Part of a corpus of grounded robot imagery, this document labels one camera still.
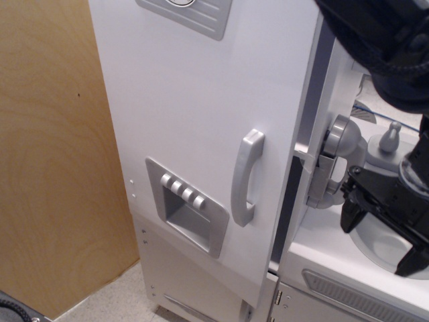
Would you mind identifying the white fridge door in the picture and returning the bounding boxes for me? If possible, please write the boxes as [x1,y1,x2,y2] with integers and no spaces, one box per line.
[89,1,321,307]
[133,215,247,321]

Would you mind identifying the grey toy faucet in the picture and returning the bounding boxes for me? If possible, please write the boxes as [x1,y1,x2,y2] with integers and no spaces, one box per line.
[366,121,415,172]

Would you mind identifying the grey lower fridge door handle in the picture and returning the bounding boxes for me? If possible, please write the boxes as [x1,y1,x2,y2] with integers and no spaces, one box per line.
[245,304,253,321]

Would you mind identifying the grey fridge door handle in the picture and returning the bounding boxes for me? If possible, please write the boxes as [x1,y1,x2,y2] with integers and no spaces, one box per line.
[245,304,253,321]
[231,129,265,227]

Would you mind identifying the grey upper fridge door handle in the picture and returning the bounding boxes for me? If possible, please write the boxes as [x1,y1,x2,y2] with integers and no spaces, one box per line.
[231,129,265,227]

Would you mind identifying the grey ice dispenser panel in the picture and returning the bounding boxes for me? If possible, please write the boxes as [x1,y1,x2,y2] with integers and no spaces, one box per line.
[145,157,230,259]

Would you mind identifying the grey fridge top panel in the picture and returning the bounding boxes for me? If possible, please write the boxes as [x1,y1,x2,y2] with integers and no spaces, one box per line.
[136,0,232,41]

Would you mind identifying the grey toy telephone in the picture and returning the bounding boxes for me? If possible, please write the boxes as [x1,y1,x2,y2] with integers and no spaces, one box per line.
[307,115,368,209]

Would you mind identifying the grey toy sink basin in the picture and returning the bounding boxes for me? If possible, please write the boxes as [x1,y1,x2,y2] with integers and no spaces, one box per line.
[349,213,412,273]

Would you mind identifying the plywood board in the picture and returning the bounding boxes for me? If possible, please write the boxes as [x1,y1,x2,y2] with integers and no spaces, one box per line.
[1,1,138,318]

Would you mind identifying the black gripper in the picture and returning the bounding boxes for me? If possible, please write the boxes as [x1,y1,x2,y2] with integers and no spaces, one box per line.
[340,166,428,277]

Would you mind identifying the black braided cable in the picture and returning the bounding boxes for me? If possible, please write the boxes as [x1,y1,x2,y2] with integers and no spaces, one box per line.
[0,298,33,322]

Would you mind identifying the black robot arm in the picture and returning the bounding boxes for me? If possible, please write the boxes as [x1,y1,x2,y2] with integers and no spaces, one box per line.
[318,1,428,277]

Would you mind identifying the blue cable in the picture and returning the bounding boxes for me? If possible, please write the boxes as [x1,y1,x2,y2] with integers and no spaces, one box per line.
[352,103,420,132]

